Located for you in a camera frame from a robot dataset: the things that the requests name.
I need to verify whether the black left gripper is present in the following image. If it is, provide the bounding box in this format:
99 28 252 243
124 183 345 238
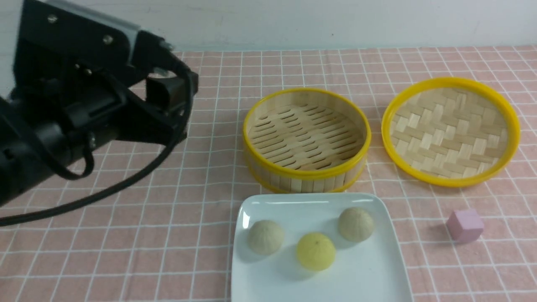
1 77 187 205

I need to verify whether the pink cube block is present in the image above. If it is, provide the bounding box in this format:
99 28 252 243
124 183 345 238
446 208 485 243

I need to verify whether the beige steamed bun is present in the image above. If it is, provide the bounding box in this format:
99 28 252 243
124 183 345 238
338 207 375 242
247 220 285 255

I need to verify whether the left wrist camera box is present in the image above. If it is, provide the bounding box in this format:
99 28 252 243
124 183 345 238
10 0 181 91

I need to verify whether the black left camera cable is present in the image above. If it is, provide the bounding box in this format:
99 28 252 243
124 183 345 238
0 59 198 227

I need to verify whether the yellow-rimmed bamboo steamer basket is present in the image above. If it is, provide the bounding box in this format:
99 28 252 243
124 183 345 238
243 87 372 193

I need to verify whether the white square plate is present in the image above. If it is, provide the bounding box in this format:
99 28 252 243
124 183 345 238
231 193 413 302

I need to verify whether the yellow-rimmed woven steamer lid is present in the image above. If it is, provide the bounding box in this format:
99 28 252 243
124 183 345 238
381 77 521 187

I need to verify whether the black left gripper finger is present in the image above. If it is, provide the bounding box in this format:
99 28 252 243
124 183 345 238
145 73 198 118

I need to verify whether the pink checkered tablecloth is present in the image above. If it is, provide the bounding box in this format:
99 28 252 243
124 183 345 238
1 45 536 302

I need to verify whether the yellow steamed bun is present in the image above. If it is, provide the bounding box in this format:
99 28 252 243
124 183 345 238
296 232 337 271

